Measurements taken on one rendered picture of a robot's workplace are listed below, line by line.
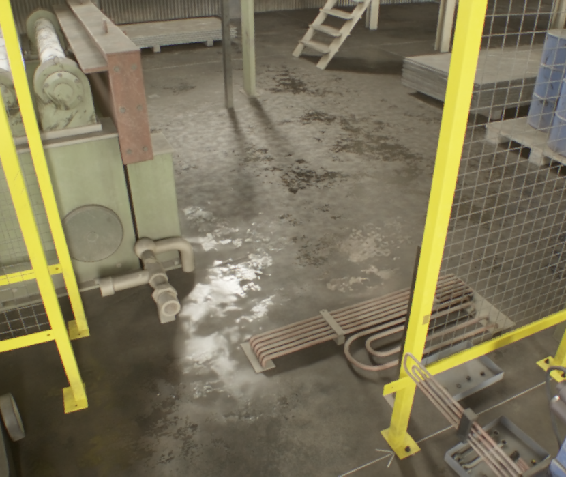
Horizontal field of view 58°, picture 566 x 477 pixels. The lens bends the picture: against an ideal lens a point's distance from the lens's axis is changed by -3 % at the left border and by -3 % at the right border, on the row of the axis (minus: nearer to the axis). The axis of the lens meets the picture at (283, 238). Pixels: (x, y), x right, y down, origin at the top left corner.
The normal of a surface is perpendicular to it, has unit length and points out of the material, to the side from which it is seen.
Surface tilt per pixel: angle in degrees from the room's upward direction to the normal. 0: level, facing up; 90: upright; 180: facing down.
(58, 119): 90
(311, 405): 0
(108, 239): 91
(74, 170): 90
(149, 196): 90
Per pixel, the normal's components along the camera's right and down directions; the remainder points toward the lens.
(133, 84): 0.42, 0.48
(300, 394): 0.00, -0.85
